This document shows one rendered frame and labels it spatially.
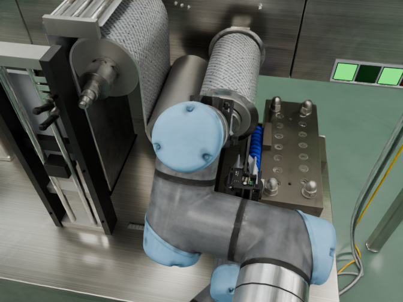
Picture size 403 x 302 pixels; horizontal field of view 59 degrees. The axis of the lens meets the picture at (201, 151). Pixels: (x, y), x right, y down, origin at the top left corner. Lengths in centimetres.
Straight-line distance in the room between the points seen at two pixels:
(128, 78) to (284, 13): 45
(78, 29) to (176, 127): 38
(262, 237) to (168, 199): 11
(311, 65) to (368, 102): 203
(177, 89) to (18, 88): 34
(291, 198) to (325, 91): 220
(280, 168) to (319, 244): 58
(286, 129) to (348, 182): 137
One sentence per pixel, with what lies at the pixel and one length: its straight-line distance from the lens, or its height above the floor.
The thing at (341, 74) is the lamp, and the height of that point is 118.
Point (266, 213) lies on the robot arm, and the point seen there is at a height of 142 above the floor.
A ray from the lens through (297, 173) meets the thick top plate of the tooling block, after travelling 97.
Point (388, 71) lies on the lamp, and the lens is 111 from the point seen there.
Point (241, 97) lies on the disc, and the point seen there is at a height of 131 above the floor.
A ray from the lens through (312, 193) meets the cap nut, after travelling 92.
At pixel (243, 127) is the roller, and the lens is 77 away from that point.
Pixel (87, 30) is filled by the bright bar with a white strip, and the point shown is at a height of 144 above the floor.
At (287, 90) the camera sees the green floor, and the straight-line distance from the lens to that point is 299.
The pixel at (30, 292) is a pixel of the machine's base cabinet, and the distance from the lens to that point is 118.
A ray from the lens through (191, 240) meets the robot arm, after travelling 42.
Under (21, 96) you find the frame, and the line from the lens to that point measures 77.
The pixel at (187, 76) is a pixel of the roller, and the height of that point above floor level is 123.
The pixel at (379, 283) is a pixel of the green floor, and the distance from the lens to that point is 210.
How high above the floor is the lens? 175
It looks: 47 degrees down
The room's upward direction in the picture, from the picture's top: straight up
